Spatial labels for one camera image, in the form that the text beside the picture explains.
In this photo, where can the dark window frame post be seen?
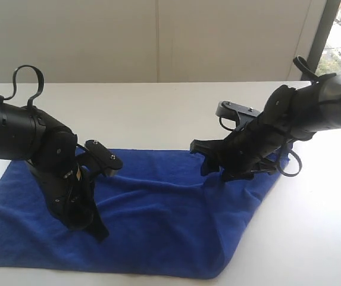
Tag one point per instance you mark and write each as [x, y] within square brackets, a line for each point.
[322, 33]

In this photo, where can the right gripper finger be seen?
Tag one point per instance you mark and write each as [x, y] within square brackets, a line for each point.
[205, 147]
[211, 164]

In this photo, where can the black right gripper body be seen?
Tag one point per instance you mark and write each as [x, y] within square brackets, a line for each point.
[256, 148]

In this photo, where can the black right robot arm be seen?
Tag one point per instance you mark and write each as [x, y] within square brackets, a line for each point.
[303, 112]

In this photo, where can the blue towel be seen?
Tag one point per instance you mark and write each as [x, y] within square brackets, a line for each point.
[164, 218]

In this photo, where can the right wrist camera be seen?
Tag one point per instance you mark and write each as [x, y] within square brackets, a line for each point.
[237, 113]

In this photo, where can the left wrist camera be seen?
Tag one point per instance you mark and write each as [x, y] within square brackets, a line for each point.
[103, 158]

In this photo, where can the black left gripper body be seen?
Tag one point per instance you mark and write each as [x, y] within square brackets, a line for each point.
[64, 186]

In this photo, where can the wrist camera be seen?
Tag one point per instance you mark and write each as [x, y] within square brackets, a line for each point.
[237, 113]
[103, 158]

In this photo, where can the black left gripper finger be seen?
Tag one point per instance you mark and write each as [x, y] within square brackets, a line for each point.
[96, 228]

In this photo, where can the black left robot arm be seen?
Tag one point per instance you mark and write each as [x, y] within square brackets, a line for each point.
[23, 130]

